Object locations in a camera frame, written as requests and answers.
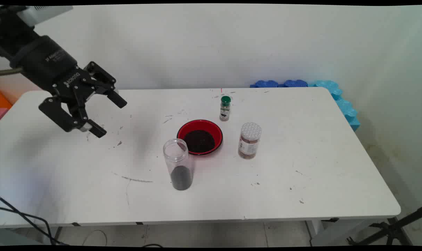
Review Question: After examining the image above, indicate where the clear plastic jar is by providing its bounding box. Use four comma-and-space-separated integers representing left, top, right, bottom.
163, 138, 194, 191

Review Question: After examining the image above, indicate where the black seeds heap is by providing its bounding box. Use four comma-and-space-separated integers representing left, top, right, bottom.
184, 130, 216, 154
171, 165, 193, 191

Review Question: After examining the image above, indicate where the brown-filled jar white lid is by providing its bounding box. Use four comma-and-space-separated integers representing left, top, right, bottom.
238, 122, 262, 160

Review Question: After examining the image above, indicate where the white table leg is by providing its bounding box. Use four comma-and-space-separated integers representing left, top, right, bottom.
306, 219, 389, 246

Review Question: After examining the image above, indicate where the light blue foam mat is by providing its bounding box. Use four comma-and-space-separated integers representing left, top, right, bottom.
308, 80, 361, 132

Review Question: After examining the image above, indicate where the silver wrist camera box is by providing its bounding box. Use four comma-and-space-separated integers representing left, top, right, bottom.
16, 5, 74, 27

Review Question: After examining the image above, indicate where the thin grey floor cable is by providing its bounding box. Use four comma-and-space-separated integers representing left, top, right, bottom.
82, 229, 107, 246

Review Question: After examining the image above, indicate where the orange foam mat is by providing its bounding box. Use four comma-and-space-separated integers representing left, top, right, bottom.
0, 91, 13, 109

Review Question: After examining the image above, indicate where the dark blue foam mat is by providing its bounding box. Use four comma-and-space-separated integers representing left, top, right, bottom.
250, 80, 280, 88
284, 79, 308, 88

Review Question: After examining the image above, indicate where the black floor cable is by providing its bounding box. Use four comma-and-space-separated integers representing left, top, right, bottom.
0, 196, 67, 246

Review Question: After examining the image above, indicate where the red bowl black rim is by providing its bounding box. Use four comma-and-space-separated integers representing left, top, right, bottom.
176, 119, 224, 156

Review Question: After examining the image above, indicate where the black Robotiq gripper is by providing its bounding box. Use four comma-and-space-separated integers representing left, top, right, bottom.
0, 19, 128, 139

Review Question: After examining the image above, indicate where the black tripod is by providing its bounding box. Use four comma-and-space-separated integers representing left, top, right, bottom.
347, 206, 422, 246

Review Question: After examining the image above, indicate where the small green-capped spice bottle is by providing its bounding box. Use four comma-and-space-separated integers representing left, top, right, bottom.
219, 96, 232, 122

